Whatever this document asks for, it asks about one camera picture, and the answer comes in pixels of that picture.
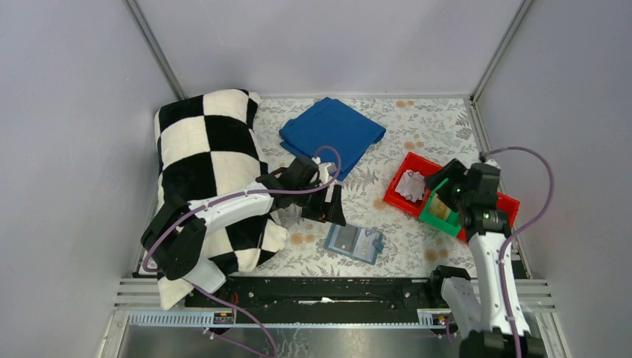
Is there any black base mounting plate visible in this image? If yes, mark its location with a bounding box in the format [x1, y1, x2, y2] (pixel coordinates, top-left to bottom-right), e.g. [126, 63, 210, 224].
[215, 277, 449, 324]

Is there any blue leather card holder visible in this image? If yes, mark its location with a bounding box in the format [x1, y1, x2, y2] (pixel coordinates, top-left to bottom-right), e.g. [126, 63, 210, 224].
[324, 224, 384, 265]

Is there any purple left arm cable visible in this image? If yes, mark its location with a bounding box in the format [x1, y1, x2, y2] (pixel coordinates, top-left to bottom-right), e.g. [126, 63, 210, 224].
[142, 145, 343, 358]

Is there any red bin right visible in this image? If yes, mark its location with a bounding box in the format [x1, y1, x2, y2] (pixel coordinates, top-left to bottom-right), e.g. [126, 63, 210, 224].
[456, 189, 520, 243]

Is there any white card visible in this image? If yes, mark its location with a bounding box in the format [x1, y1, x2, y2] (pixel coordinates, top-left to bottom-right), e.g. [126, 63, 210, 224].
[354, 231, 378, 261]

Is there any black white checkered pillow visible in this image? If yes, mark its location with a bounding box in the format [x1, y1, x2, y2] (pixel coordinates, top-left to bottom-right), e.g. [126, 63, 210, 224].
[154, 89, 291, 311]

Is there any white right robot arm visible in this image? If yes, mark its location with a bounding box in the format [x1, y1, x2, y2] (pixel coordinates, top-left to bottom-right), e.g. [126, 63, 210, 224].
[424, 159, 546, 357]

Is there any white slotted cable duct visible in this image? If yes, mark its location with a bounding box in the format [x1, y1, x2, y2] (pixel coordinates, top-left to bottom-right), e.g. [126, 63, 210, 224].
[129, 310, 448, 329]

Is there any gold card in green bin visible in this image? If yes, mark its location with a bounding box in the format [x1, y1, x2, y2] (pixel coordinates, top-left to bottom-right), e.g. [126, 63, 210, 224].
[427, 194, 452, 222]

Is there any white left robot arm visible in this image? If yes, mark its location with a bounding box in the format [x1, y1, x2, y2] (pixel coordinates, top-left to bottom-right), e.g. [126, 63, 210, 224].
[140, 155, 346, 294]

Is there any green bin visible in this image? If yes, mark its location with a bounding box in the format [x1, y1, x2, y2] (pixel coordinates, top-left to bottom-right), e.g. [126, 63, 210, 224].
[419, 179, 461, 236]

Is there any folded blue cloth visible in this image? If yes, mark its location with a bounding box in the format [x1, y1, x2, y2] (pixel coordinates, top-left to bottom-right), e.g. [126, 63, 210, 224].
[279, 97, 386, 181]

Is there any floral table mat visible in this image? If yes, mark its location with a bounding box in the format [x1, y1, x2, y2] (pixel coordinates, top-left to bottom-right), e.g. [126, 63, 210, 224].
[254, 98, 478, 277]

